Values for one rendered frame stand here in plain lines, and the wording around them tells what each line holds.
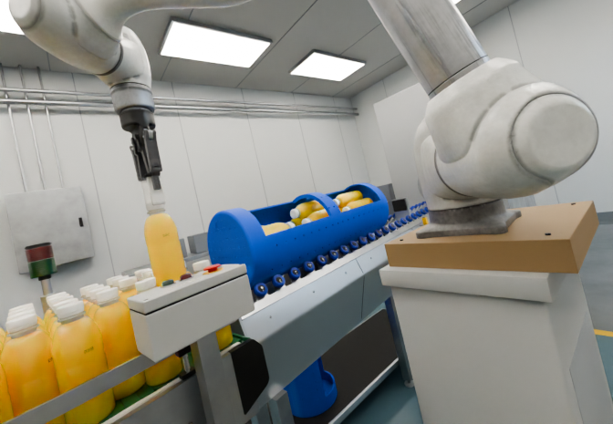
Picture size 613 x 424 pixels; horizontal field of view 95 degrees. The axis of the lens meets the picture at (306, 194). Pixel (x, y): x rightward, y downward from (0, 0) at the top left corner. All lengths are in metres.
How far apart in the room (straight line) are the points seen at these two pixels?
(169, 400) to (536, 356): 0.67
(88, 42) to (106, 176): 3.62
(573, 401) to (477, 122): 0.47
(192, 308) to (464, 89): 0.57
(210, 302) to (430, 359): 0.49
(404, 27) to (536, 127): 0.25
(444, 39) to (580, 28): 5.15
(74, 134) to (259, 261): 3.75
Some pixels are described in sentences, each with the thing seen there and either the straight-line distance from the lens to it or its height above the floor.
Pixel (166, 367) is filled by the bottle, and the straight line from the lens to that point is 0.74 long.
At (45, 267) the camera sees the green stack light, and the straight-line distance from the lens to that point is 1.20.
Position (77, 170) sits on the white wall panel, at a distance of 4.30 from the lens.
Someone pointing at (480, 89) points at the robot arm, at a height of 1.30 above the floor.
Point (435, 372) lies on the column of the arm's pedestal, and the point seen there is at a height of 0.77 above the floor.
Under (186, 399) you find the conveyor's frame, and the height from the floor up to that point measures 0.86.
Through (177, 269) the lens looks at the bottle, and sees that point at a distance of 0.76.
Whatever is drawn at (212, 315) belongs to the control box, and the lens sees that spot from 0.60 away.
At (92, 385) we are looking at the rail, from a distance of 0.70.
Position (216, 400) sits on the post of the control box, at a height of 0.87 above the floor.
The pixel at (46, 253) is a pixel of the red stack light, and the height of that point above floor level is 1.23.
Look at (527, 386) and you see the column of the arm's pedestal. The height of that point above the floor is 0.80.
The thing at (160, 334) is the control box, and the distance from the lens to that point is 0.57.
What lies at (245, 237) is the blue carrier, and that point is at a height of 1.14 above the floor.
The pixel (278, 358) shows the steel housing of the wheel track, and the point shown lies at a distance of 1.02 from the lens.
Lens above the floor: 1.20
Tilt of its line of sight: 2 degrees up
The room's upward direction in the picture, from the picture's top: 13 degrees counter-clockwise
